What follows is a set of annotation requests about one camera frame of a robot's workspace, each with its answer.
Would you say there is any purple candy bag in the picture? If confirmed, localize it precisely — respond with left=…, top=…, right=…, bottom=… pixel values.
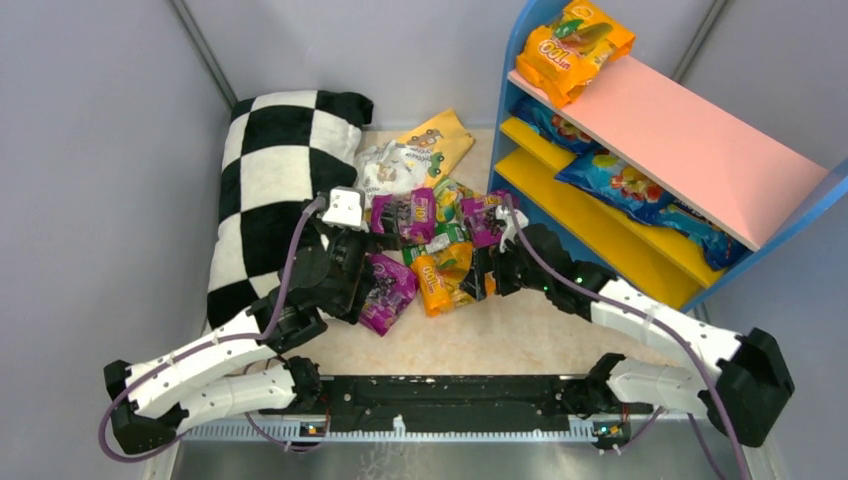
left=459, top=190, right=519, bottom=248
left=369, top=187, right=436, bottom=246
left=359, top=254, right=418, bottom=336

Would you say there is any orange candy bag floor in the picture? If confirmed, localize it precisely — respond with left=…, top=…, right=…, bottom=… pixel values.
left=407, top=242, right=477, bottom=317

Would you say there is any orange candy bag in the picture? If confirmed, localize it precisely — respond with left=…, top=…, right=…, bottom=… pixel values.
left=515, top=1, right=636, bottom=109

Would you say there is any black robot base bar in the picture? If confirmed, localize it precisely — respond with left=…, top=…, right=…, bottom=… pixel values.
left=280, top=375, right=654, bottom=433

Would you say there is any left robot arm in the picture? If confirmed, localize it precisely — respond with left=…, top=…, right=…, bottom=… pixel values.
left=97, top=197, right=384, bottom=463

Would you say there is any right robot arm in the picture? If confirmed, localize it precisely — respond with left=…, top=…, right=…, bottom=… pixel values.
left=470, top=224, right=795, bottom=447

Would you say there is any green yellow candy bag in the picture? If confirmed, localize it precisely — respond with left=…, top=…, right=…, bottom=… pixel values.
left=433, top=177, right=481, bottom=223

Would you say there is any blue candy bag middle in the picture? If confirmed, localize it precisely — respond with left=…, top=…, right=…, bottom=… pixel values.
left=555, top=147, right=673, bottom=226

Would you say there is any blue candy bag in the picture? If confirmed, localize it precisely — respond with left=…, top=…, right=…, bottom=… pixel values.
left=509, top=97, right=598, bottom=155
left=555, top=147, right=673, bottom=226
left=655, top=199, right=749, bottom=270

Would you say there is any blue candy bag upper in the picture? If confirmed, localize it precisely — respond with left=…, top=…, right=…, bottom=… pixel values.
left=509, top=97, right=598, bottom=155

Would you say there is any blue yellow pink shelf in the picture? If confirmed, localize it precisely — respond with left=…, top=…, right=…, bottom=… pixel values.
left=488, top=1, right=847, bottom=310

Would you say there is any blue candy bag right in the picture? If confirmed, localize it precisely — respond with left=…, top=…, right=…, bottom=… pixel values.
left=655, top=199, right=749, bottom=270

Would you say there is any yellow white printed cloth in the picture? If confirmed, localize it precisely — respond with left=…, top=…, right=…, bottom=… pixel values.
left=353, top=109, right=475, bottom=208

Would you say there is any black white checkered pillow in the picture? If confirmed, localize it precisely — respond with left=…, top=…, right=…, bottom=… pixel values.
left=207, top=90, right=374, bottom=328

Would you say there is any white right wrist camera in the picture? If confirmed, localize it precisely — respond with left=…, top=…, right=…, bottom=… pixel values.
left=495, top=205, right=529, bottom=253

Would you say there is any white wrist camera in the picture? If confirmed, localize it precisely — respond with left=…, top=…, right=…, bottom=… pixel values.
left=495, top=205, right=529, bottom=253
left=320, top=187, right=368, bottom=231

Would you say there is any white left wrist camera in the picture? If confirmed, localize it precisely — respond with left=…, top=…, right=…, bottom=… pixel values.
left=320, top=187, right=368, bottom=231

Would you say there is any grey aluminium rail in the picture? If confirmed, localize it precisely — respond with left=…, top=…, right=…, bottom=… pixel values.
left=182, top=415, right=750, bottom=445

